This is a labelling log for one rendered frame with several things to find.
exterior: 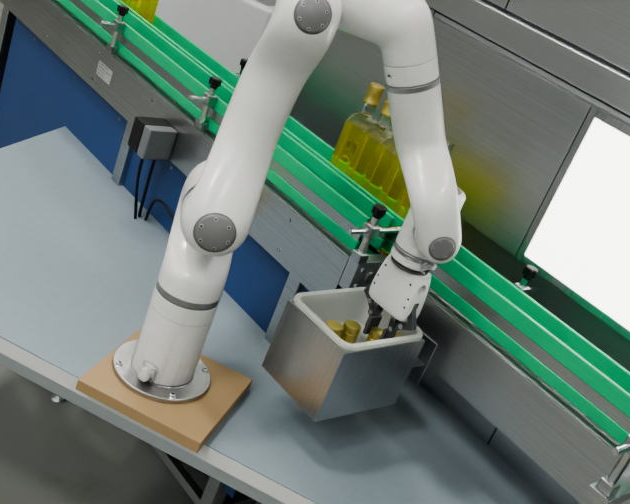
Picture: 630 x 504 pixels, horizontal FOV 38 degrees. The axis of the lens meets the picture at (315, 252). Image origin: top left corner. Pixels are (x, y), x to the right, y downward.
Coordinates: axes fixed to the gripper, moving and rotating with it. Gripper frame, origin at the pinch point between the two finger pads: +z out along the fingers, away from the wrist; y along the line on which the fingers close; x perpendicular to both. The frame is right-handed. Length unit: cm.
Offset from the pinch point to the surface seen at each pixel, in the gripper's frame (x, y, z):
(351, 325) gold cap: 4.9, 3.0, 0.2
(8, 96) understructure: -11, 174, 32
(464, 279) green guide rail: -13.7, -4.0, -13.0
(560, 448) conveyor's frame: -10.7, -37.5, 0.3
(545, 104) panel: -30, 6, -46
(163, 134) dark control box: -1, 81, -1
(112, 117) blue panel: -9, 113, 10
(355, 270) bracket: -3.0, 13.0, -5.1
